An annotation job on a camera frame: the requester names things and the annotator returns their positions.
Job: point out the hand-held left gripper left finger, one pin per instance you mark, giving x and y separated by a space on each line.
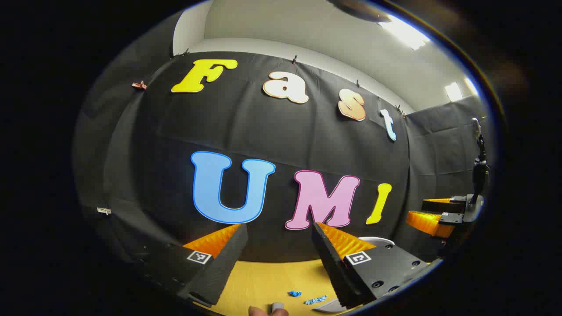
219 267

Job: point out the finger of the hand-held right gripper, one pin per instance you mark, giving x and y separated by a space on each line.
439 204
428 221

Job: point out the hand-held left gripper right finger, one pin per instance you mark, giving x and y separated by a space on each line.
333 263

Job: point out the long light blue paper scrap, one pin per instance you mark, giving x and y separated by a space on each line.
315 300

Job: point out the grey dustpan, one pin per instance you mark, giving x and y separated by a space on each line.
327 307

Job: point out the white ribbed garbage bin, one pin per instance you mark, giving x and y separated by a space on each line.
373 240

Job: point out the small dark blue paper scrap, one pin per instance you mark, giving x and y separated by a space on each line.
294 293

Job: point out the wooden desktop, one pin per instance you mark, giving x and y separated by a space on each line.
263 285

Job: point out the ceiling light panel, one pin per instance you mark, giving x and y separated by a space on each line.
453 91
404 33

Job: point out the white clip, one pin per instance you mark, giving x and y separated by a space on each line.
104 210

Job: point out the orange clip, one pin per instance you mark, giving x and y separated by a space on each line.
139 84

